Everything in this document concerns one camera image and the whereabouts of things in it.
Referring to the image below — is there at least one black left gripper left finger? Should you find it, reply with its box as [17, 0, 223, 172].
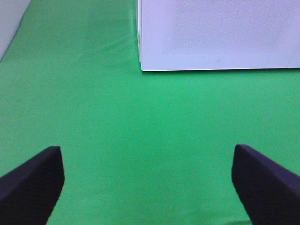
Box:
[0, 146, 65, 225]

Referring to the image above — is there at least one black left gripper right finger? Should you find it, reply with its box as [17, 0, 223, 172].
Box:
[231, 144, 300, 225]

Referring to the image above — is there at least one white microwave door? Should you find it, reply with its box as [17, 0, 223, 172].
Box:
[136, 0, 300, 71]

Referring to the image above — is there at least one green tablecloth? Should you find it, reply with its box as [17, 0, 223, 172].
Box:
[0, 0, 300, 225]

